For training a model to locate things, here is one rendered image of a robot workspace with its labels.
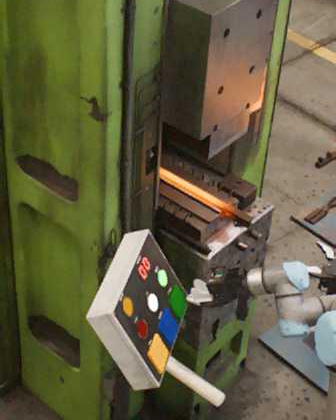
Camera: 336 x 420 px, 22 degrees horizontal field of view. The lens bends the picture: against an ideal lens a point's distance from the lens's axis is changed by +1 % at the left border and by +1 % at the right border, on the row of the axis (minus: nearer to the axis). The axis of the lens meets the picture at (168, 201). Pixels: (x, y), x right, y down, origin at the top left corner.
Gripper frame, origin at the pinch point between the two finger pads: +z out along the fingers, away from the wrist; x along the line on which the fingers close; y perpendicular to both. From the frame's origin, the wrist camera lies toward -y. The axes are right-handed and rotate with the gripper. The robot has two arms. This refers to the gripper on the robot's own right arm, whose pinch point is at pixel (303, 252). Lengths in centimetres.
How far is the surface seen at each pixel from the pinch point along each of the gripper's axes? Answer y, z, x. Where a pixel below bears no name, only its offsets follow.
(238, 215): -1.2, 24.5, -1.0
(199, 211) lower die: 1.1, 36.5, -6.1
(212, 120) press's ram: -41, 31, -12
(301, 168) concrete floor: 100, 86, 156
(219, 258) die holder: 12.8, 24.7, -8.9
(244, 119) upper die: -33.1, 30.7, 4.7
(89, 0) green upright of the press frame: -82, 51, -43
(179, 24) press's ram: -70, 41, -18
